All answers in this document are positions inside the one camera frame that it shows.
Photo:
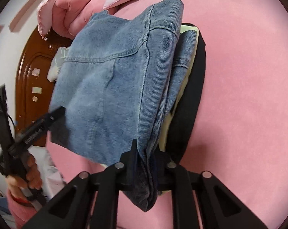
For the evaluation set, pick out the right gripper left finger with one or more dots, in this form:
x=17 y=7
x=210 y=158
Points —
x=90 y=200

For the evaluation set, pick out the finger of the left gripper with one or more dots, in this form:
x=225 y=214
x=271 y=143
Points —
x=53 y=116

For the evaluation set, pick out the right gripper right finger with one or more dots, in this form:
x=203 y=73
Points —
x=200 y=200

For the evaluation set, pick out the blue denim jacket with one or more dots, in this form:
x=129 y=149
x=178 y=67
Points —
x=118 y=82

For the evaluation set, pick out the folded green black clothes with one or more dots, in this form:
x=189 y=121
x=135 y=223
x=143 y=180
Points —
x=178 y=124

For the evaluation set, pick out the left hand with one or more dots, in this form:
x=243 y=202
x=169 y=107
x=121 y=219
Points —
x=32 y=180

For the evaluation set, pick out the wooden headboard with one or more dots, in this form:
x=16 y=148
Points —
x=33 y=91

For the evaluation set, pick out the grey white cloth bundle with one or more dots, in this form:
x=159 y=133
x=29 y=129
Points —
x=57 y=63

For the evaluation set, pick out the pink bed cover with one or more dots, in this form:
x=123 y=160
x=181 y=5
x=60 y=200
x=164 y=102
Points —
x=241 y=129

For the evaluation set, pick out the folded pink quilt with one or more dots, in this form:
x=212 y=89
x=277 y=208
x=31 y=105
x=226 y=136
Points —
x=66 y=17

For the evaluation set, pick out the pink wall shelf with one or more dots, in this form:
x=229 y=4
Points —
x=20 y=14

